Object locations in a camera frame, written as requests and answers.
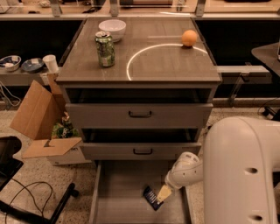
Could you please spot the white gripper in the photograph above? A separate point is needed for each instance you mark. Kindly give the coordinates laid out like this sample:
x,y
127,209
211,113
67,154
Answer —
x,y
174,181

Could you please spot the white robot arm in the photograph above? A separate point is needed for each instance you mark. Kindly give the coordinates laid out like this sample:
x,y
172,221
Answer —
x,y
240,155

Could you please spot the grey bottom drawer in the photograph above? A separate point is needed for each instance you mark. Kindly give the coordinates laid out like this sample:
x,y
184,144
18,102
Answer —
x,y
118,194

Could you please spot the grey drawer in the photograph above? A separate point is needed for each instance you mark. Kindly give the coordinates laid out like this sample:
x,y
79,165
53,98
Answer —
x,y
137,151
118,194
139,116

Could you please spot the grey middle drawer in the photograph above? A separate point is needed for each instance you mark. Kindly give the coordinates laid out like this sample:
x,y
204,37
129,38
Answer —
x,y
137,151

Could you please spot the grey drawer cabinet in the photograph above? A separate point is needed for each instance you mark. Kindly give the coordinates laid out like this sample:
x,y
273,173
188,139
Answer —
x,y
151,67

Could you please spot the grey top drawer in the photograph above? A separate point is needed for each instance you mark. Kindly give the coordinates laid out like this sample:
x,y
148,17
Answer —
x,y
139,116

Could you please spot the green packages in box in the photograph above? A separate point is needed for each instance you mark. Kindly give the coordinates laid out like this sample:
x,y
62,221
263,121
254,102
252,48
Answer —
x,y
64,128

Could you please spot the open cardboard box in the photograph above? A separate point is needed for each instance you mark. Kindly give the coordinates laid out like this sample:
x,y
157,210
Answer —
x,y
35,118

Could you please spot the orange fruit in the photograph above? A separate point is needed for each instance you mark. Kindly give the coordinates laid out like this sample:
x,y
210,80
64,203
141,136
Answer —
x,y
189,38

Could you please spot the green soda can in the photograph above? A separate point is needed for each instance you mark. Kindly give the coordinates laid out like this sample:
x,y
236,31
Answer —
x,y
105,48

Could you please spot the black chair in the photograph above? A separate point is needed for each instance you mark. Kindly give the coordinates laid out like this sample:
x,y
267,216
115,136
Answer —
x,y
9,166

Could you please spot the white bowl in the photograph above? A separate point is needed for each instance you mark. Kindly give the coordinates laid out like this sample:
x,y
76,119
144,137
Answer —
x,y
115,27

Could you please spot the black table stand base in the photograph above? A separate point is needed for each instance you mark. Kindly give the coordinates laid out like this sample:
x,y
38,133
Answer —
x,y
269,57

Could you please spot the white paper cup on shelf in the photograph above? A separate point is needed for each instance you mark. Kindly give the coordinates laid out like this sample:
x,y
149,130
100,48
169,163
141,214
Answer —
x,y
51,63

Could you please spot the blue patterned bowl right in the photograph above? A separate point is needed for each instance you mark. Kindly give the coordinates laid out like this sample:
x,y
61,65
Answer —
x,y
33,65

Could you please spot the blue patterned bowl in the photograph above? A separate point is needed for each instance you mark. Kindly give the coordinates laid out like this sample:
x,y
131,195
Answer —
x,y
10,63
33,65

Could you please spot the blue patterned bowl left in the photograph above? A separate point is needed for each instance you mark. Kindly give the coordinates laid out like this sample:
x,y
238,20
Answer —
x,y
10,63

